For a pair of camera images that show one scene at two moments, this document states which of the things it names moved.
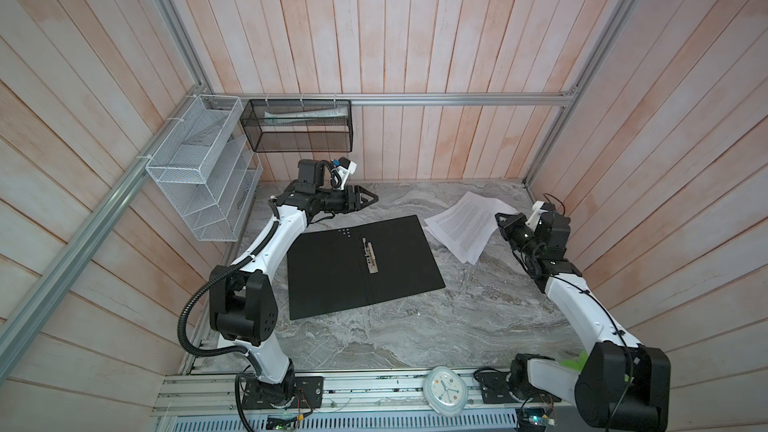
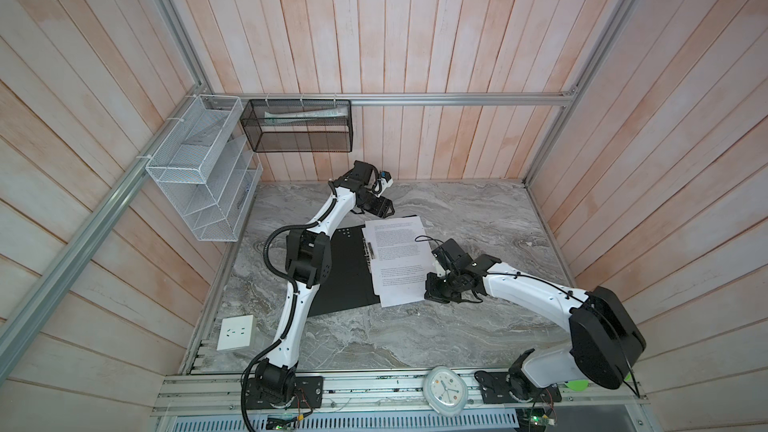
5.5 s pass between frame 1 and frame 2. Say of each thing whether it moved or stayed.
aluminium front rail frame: stayed
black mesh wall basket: stayed
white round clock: stayed
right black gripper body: moved
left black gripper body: moved
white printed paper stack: moved
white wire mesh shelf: stayed
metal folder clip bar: stayed
